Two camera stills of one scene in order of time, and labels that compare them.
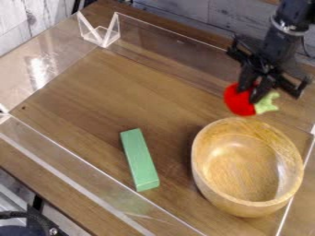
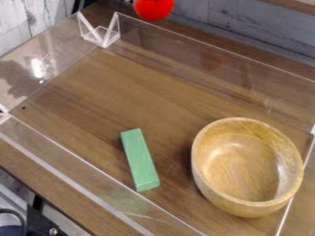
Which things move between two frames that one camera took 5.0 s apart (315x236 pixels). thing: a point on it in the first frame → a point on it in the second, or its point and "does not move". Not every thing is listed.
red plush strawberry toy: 238,101 → 152,10
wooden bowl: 246,166 does not move
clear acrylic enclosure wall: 114,100 does not move
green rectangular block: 140,163 does not move
